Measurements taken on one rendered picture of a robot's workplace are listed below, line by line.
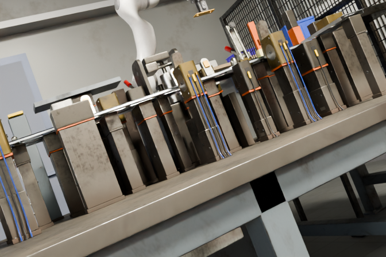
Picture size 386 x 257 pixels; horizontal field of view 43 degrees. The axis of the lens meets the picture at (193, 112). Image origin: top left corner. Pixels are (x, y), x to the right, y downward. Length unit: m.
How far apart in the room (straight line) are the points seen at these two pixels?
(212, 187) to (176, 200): 0.08
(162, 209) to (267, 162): 0.25
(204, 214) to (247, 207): 0.10
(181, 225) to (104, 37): 4.16
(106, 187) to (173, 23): 3.96
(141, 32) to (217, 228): 1.47
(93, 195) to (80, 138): 0.18
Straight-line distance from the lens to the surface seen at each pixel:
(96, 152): 1.53
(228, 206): 1.01
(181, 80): 1.65
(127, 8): 2.29
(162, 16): 5.34
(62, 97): 2.04
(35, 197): 1.70
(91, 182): 1.52
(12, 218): 1.48
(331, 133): 1.14
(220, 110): 1.82
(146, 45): 2.33
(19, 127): 2.05
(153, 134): 1.73
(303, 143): 1.09
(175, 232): 0.96
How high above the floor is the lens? 0.76
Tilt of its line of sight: 4 degrees up
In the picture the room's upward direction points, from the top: 21 degrees counter-clockwise
